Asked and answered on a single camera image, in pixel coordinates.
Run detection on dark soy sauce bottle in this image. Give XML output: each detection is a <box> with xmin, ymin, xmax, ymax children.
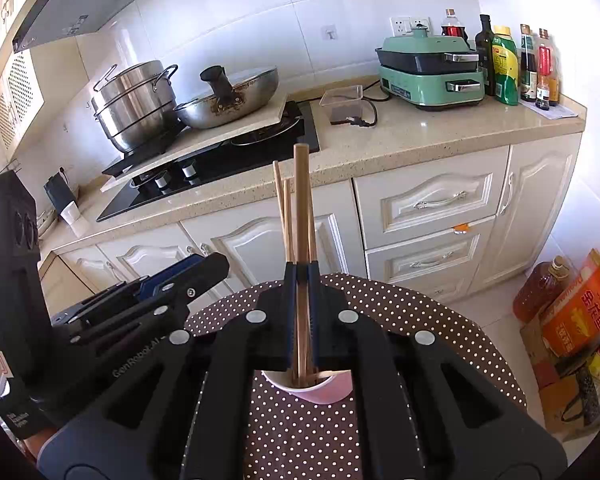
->
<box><xmin>519</xmin><ymin>23</ymin><xmax>538</xmax><ymax>103</ymax></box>

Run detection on black glass gas hob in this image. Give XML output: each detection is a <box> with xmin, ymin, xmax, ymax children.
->
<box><xmin>96</xmin><ymin>100</ymin><xmax>321</xmax><ymax>222</ymax></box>

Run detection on white wall socket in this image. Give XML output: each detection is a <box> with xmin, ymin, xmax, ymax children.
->
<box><xmin>390</xmin><ymin>16</ymin><xmax>431</xmax><ymax>36</ymax></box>

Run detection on cardboard box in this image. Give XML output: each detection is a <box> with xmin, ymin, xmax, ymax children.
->
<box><xmin>520</xmin><ymin>320</ymin><xmax>600</xmax><ymax>436</ymax></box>

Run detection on beige stone slab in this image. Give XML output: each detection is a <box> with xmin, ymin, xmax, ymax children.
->
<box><xmin>100</xmin><ymin>92</ymin><xmax>288</xmax><ymax>192</ymax></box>

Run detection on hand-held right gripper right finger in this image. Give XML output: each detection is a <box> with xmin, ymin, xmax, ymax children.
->
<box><xmin>307</xmin><ymin>260</ymin><xmax>568</xmax><ymax>480</ymax></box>

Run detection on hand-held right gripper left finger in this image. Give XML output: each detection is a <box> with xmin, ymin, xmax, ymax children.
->
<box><xmin>37</xmin><ymin>262</ymin><xmax>301</xmax><ymax>480</ymax></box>

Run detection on metal wok with lid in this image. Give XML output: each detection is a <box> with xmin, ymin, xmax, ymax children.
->
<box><xmin>172</xmin><ymin>65</ymin><xmax>280</xmax><ymax>130</ymax></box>

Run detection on pink cup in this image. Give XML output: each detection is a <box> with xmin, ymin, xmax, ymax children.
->
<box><xmin>260</xmin><ymin>369</ymin><xmax>353</xmax><ymax>405</ymax></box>

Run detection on clear plastic container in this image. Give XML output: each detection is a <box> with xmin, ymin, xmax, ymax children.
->
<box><xmin>319</xmin><ymin>85</ymin><xmax>365</xmax><ymax>127</ymax></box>

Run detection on black induction cooker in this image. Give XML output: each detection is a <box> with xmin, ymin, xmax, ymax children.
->
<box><xmin>101</xmin><ymin>125</ymin><xmax>186</xmax><ymax>177</ymax></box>

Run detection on red label sauce bottle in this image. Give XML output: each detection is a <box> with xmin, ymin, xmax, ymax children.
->
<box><xmin>536</xmin><ymin>28</ymin><xmax>561</xmax><ymax>107</ymax></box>

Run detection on dark olive oil bottle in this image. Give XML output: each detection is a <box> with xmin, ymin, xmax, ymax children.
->
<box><xmin>476</xmin><ymin>14</ymin><xmax>497</xmax><ymax>97</ymax></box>

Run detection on black power cord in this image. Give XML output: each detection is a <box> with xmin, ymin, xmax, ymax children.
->
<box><xmin>345</xmin><ymin>77</ymin><xmax>396</xmax><ymax>128</ymax></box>

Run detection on cooking oil bottle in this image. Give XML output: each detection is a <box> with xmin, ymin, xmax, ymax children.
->
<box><xmin>512</xmin><ymin>256</ymin><xmax>578</xmax><ymax>323</ymax></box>

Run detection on black pitcher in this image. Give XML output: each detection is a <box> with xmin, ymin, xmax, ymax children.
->
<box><xmin>43</xmin><ymin>167</ymin><xmax>78</xmax><ymax>211</ymax></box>

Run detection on brown polka dot tablecloth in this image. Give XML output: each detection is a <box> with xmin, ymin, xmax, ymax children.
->
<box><xmin>182</xmin><ymin>272</ymin><xmax>528</xmax><ymax>480</ymax></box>

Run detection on narrow cream lattice door cabinet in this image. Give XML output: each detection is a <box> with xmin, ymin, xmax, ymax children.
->
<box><xmin>0</xmin><ymin>47</ymin><xmax>46</xmax><ymax>156</ymax></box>

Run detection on cream upper cabinets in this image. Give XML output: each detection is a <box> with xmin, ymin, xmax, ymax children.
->
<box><xmin>0</xmin><ymin>0</ymin><xmax>61</xmax><ymax>111</ymax></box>

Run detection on pile of wooden chopsticks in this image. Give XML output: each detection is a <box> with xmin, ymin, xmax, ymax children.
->
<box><xmin>273</xmin><ymin>160</ymin><xmax>333</xmax><ymax>388</ymax></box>

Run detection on grey range hood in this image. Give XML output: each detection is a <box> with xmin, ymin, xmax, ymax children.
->
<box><xmin>12</xmin><ymin>0</ymin><xmax>201</xmax><ymax>53</ymax></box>

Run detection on white paper sheet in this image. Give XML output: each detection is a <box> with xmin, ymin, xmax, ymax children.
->
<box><xmin>525</xmin><ymin>100</ymin><xmax>578</xmax><ymax>121</ymax></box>

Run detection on single wooden chopstick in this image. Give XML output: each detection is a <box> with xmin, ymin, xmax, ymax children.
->
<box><xmin>292</xmin><ymin>143</ymin><xmax>311</xmax><ymax>388</ymax></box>

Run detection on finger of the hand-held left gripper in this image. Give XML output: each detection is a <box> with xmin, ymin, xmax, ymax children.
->
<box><xmin>70</xmin><ymin>252</ymin><xmax>230</xmax><ymax>346</ymax></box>
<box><xmin>50</xmin><ymin>255</ymin><xmax>206</xmax><ymax>328</ymax></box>

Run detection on red label drink bottle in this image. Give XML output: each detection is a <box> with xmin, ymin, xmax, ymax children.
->
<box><xmin>440</xmin><ymin>8</ymin><xmax>468</xmax><ymax>43</ymax></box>

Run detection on green electric grill pot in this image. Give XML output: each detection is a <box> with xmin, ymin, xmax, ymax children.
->
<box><xmin>375</xmin><ymin>27</ymin><xmax>486</xmax><ymax>111</ymax></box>

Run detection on white cup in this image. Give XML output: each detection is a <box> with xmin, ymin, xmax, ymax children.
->
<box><xmin>60</xmin><ymin>200</ymin><xmax>83</xmax><ymax>226</ymax></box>

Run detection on orange rice bag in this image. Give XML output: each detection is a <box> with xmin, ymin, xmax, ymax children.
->
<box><xmin>540</xmin><ymin>249</ymin><xmax>600</xmax><ymax>358</ymax></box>

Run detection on stainless steel steamer pot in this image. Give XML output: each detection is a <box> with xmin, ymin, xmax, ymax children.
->
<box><xmin>90</xmin><ymin>60</ymin><xmax>179</xmax><ymax>153</ymax></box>

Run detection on green yellow plastic bottle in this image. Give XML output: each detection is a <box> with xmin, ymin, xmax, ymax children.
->
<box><xmin>491</xmin><ymin>25</ymin><xmax>521</xmax><ymax>107</ymax></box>

